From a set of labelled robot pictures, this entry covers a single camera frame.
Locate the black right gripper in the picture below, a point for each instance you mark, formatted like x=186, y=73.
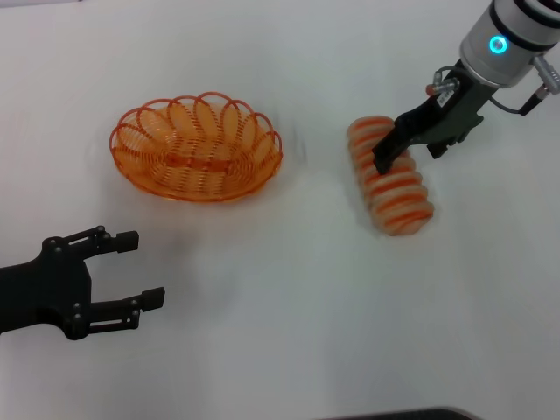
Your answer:
x=464, y=114

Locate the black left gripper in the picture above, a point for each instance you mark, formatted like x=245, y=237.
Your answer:
x=48, y=289

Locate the orange striped bread loaf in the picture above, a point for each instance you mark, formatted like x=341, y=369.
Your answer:
x=394, y=197

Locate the dark rounded robot base edge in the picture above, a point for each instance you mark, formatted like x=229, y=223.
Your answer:
x=407, y=415

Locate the silver elbow connector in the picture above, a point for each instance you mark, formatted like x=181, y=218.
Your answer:
x=439, y=86

